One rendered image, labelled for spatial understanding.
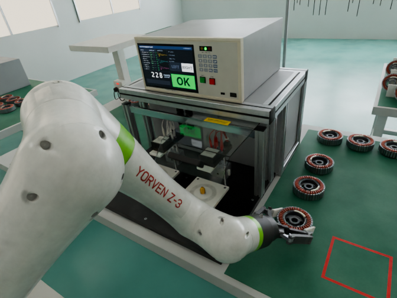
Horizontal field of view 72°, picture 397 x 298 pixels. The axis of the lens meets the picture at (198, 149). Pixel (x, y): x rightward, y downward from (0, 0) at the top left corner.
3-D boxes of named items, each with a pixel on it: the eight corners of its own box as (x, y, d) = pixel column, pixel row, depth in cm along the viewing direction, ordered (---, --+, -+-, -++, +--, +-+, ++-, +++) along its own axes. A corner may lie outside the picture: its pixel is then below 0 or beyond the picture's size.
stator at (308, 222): (299, 245, 84) (300, 237, 82) (269, 225, 92) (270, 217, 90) (318, 225, 90) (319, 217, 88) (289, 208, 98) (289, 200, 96)
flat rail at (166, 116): (259, 139, 89) (260, 132, 88) (127, 112, 120) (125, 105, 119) (261, 138, 90) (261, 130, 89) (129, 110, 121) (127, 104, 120)
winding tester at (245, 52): (241, 103, 90) (240, 38, 79) (145, 89, 112) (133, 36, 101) (280, 68, 117) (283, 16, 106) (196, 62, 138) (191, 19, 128)
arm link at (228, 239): (225, 278, 58) (236, 230, 57) (187, 250, 67) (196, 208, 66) (260, 263, 68) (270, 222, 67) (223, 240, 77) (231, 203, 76)
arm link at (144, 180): (108, 188, 49) (145, 139, 52) (84, 171, 57) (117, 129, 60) (205, 252, 72) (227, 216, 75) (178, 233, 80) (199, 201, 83)
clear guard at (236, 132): (221, 185, 73) (219, 167, 70) (153, 163, 85) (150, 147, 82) (265, 130, 95) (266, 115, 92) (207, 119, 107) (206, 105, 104)
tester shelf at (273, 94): (270, 125, 85) (270, 112, 83) (120, 98, 119) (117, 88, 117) (307, 79, 115) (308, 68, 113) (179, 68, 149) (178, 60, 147)
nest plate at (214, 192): (210, 214, 96) (209, 211, 96) (176, 200, 104) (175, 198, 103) (229, 188, 107) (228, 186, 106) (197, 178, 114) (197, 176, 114)
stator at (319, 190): (286, 189, 106) (286, 181, 104) (306, 178, 110) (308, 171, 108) (309, 206, 98) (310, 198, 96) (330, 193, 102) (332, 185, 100)
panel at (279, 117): (277, 173, 112) (282, 106, 96) (156, 141, 145) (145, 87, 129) (278, 171, 112) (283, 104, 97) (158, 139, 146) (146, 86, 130)
